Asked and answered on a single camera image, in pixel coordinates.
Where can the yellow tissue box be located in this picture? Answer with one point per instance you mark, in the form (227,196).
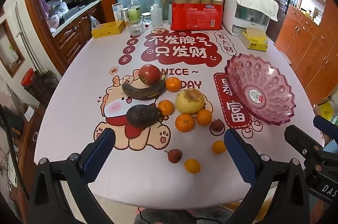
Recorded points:
(253,41)

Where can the white squeeze bottle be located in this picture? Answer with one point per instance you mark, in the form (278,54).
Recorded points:
(156,15)

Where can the flat yellow carton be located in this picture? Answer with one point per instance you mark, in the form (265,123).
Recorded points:
(108,29)

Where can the red lychee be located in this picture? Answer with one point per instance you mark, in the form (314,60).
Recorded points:
(174,155)
(217,125)

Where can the small white and blue carton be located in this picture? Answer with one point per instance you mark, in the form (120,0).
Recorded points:
(117,11)

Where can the dark avocado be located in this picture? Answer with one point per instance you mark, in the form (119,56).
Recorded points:
(142,115)

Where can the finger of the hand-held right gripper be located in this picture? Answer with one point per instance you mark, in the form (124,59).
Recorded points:
(326,125)
(298,134)

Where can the red apple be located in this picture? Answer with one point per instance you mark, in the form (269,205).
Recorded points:
(149,74)

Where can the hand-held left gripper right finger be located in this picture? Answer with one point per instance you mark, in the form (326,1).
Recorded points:
(239,155)

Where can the dark overripe banana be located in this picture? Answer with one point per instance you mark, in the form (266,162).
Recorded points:
(142,94)

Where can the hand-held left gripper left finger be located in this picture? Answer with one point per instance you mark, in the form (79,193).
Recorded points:
(99,152)

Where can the small glass jar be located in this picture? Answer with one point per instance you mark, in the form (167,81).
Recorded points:
(146,19)

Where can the clear bottle with green label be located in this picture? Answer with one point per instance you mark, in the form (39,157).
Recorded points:
(134,8)

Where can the printed white tablecloth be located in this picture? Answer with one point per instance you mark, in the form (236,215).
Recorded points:
(79,86)

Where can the white countertop appliance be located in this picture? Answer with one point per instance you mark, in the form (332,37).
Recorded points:
(232,15)

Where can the wooden lower kitchen cabinet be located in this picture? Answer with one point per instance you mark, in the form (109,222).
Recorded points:
(76,33)

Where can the yellow pear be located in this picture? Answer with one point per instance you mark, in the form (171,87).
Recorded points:
(189,102)

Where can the plastic bags on counter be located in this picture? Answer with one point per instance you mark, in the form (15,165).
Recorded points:
(58,7)

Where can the pink plastic fruit bowl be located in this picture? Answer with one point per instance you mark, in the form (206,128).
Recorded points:
(264,76)

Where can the orange tangerine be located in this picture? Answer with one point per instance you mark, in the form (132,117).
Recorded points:
(203,117)
(173,84)
(192,166)
(219,147)
(166,107)
(184,123)

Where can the clear glass tumbler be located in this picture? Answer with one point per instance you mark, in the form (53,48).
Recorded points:
(135,27)

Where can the wooden side cabinet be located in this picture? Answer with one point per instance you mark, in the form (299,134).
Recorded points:
(311,49)

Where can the cardboard box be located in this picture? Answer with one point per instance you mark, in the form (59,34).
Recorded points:
(326,107)

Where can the dark jar with red lid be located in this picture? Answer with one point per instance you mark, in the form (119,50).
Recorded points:
(31,78)

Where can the red pack of bottles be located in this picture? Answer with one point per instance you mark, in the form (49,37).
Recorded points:
(195,18)

